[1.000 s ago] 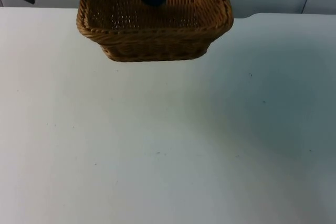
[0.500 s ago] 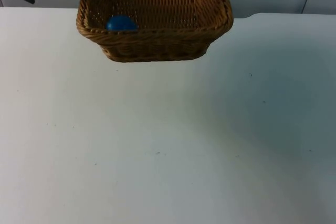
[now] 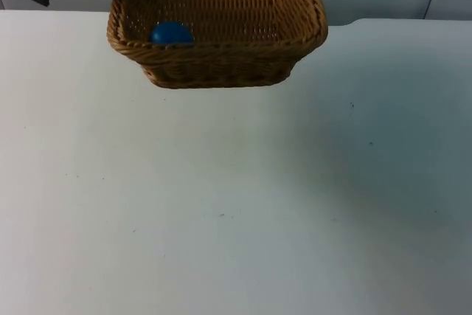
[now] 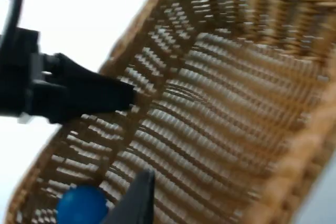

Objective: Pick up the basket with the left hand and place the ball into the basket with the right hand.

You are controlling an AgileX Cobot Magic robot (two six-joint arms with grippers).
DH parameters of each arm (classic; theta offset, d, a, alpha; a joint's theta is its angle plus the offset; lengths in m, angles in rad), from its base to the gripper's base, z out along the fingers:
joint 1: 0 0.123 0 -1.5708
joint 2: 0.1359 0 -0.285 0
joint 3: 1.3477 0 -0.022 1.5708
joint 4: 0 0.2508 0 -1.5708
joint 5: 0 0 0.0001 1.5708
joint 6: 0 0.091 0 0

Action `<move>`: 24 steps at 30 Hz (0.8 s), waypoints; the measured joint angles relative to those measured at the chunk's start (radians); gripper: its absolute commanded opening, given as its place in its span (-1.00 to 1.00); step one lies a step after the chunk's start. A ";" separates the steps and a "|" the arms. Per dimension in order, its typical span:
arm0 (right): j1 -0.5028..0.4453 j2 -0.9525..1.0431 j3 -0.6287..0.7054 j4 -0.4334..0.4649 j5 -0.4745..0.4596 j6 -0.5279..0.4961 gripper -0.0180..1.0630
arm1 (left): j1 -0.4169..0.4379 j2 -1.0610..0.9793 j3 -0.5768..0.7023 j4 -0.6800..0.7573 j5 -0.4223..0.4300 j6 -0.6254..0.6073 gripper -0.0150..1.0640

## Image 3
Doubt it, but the blue ball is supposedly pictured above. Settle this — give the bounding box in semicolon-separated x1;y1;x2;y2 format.
148;21;195;46

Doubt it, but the pale brown wicker basket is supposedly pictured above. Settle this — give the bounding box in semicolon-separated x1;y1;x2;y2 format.
106;0;329;90

